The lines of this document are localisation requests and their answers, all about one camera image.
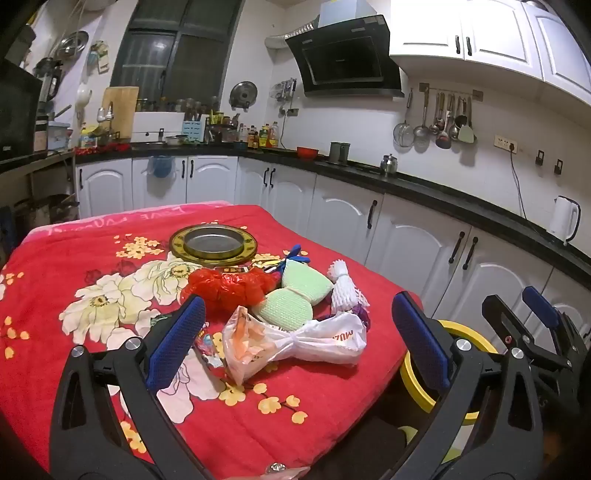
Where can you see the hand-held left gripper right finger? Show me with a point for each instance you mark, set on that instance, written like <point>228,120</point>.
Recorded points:
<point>420,341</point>

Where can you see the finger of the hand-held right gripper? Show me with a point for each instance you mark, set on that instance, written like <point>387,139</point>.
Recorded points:
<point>540,307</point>
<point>503,323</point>

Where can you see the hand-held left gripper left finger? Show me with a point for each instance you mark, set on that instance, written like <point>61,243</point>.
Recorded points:
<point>178,341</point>

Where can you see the colourful candy wrapper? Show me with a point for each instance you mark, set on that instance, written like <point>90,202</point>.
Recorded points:
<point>210,346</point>

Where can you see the yellow-rimmed trash bin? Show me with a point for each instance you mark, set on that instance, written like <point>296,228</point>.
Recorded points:
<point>415,392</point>

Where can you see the purple foil wrapper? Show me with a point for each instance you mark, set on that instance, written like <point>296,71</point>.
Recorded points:
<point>362,316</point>

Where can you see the red mesh bag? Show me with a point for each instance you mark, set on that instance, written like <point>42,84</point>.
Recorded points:
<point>221,286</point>

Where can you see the white foam net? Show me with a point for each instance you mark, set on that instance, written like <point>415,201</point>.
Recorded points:
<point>346,290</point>

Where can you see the white plastic bag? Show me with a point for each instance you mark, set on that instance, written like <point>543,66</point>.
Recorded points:
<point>323,341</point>

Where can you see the green knitted cloth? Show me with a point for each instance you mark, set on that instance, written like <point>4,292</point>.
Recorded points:
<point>304,281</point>

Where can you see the blue cloth bow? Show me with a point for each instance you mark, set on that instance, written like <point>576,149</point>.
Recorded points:
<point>295,254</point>

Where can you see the white electric kettle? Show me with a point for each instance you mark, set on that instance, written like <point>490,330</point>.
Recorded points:
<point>561,219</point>

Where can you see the round gold-rimmed metal tray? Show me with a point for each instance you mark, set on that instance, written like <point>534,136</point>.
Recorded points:
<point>212,242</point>

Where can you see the white base cabinets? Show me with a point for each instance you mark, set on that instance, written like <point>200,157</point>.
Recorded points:
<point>415,230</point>

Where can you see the red floral blanket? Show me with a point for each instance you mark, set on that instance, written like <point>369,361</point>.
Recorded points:
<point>69,258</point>

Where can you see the black kitchen countertop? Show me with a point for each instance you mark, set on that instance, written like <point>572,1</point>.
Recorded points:
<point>438,191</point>

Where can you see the blue hanging cloth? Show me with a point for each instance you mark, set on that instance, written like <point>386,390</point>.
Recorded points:
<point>160,167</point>

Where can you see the steel teapot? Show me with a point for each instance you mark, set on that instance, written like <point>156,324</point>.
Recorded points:
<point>388,165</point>

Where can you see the green spatula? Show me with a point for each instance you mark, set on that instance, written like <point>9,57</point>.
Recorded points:
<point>466,133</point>

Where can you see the steel ladle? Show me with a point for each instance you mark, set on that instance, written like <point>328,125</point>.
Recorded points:
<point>443,139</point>
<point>421,130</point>

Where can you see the steel bowl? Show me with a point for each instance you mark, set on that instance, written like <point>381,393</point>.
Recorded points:
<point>175,140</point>

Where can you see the metal mug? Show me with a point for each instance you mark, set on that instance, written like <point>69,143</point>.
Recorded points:
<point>339,152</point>

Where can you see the pile of red peppers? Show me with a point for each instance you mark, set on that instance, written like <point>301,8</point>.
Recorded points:
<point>104,148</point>

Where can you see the hanging kitchen utensils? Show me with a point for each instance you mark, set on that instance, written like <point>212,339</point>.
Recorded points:
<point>404,134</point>

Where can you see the light blue cutlery holder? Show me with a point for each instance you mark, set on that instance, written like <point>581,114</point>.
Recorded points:
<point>191,133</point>

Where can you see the red bowl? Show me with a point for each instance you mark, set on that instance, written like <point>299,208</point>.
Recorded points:
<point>307,153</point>

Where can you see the row of seasoning bottles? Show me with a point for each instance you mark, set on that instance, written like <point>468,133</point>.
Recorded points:
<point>265,137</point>

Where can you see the row of glass jars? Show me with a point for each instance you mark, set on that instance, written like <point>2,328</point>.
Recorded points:
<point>175,105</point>

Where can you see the light blue box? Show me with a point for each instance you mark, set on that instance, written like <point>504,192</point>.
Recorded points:
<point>58,136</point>

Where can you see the wooden cutting board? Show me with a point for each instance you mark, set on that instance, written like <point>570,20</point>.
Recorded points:
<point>121,110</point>

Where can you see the steel faucet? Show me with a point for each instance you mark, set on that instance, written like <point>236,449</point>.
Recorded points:
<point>105,113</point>

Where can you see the glass pot lid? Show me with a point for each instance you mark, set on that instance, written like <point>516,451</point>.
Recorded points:
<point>243,94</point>

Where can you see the white gourd-shaped jug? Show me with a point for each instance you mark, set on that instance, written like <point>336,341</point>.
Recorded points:
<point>84,97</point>

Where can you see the black microwave oven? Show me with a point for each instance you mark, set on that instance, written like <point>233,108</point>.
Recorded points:
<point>18,115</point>

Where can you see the countertop blender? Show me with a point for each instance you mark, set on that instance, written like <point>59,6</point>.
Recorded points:
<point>48,83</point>

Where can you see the dark framed window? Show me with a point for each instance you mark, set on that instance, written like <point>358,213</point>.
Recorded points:
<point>184,50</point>

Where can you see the black range hood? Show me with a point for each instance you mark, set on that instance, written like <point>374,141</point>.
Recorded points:
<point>346,60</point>

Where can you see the steel basin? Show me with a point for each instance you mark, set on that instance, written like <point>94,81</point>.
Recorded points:
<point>74,44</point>

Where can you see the wall power socket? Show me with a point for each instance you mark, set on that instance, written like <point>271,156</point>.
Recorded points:
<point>505,143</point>

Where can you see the wall utensil rail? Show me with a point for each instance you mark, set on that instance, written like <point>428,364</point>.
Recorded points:
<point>450,91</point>

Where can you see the wall-mounted tool rack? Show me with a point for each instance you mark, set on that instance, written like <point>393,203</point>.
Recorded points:
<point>286,90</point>

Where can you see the white wall cabinets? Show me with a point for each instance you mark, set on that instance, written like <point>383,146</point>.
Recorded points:
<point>498,32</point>

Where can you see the hanging wall organizer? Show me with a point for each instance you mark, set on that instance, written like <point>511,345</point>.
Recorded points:
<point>99,57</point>

